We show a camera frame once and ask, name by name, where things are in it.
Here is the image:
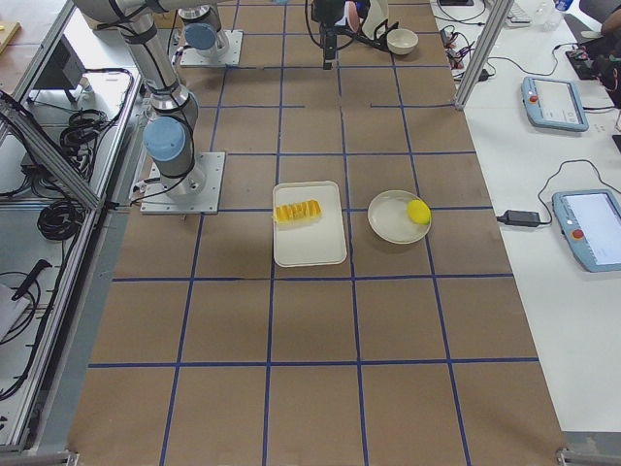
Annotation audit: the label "black power adapter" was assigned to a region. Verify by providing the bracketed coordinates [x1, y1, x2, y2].
[497, 210, 541, 227]

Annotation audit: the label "blue teach pendant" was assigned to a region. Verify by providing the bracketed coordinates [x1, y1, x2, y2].
[521, 76, 589, 132]
[552, 189, 620, 273]

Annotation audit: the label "cream round plate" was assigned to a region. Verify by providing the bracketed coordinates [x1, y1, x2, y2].
[368, 190, 432, 245]

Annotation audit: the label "cream plate in rack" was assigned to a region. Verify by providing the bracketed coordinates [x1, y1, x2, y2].
[362, 0, 389, 40]

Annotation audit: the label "far blue teach pendant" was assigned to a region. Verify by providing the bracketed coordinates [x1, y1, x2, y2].
[521, 76, 589, 132]

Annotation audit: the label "yellow lemon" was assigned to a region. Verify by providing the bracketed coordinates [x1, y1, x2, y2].
[407, 199, 432, 225]

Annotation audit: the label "black dish rack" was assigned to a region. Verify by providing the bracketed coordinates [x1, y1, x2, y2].
[334, 19, 399, 52]

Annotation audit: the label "aluminium frame post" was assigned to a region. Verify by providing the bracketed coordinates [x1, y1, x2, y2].
[454, 0, 513, 111]

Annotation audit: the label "black coiled cables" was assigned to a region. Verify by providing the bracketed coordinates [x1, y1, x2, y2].
[38, 199, 83, 242]

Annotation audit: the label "near blue teach pendant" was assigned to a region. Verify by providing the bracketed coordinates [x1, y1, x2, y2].
[552, 189, 620, 273]

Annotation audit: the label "pink plate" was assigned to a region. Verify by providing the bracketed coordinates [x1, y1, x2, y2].
[344, 1, 361, 33]

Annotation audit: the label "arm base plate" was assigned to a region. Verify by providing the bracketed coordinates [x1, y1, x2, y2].
[180, 24, 244, 68]
[140, 152, 226, 215]

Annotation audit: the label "cream bowl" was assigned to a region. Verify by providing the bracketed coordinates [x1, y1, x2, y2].
[386, 28, 419, 55]

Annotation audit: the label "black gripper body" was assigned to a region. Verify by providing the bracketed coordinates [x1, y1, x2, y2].
[311, 0, 344, 60]

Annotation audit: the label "cream rectangular tray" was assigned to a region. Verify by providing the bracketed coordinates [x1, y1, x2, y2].
[273, 181, 347, 268]

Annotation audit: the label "yellow orange bread loaf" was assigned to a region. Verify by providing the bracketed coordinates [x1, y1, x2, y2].
[273, 199, 322, 224]

